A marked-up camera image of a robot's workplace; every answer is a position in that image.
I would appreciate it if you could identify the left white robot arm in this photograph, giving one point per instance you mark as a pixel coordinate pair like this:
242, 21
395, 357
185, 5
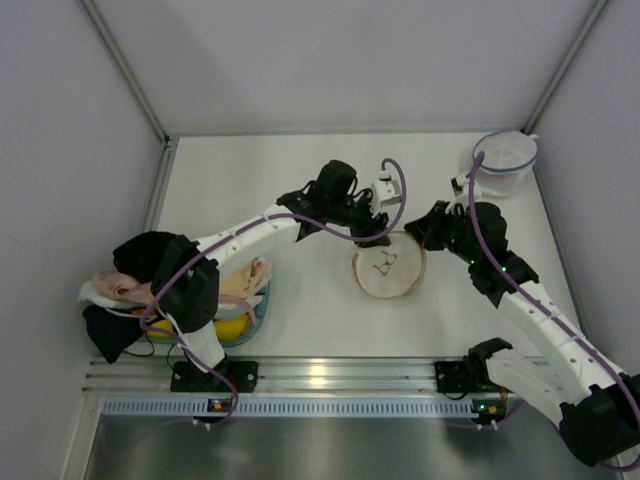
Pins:
186, 285

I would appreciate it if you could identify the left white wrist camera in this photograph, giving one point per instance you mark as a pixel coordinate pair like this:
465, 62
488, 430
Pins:
386, 192

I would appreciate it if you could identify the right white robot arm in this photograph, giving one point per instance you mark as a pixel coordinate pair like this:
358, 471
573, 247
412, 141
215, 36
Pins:
593, 404

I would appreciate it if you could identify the pink bra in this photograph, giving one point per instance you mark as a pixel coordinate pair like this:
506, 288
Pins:
121, 287

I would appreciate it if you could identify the white blue-rimmed laundry bag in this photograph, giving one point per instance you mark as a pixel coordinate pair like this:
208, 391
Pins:
509, 156

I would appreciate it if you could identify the aluminium mounting rail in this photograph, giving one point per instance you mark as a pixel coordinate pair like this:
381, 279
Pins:
278, 376

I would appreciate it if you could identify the yellow padded bra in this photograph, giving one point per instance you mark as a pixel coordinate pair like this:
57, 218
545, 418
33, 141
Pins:
227, 330

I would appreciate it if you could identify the perforated cable duct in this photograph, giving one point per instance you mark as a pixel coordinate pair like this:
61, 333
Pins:
291, 407

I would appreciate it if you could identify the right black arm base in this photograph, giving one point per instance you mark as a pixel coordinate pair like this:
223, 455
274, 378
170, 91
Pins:
463, 376

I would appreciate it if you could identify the teal plastic basket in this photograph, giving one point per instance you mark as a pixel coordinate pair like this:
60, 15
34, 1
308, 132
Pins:
255, 306

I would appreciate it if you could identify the black garment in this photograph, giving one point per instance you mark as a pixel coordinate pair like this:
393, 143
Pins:
140, 256

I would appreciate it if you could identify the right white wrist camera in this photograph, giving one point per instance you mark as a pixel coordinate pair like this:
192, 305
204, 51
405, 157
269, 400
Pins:
464, 191

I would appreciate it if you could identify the white lace garment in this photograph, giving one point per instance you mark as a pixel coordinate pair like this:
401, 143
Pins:
90, 293

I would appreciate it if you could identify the beige mesh laundry bag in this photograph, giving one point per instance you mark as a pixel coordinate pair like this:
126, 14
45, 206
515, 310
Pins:
392, 271

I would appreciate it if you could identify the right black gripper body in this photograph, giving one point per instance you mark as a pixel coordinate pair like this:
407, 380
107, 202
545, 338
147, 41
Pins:
422, 228

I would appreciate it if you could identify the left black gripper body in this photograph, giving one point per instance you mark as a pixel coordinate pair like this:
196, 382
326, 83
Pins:
370, 235

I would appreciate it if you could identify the beige bra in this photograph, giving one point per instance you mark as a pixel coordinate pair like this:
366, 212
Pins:
247, 280

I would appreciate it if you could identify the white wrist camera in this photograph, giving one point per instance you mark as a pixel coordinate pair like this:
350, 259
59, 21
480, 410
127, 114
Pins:
386, 192
464, 191

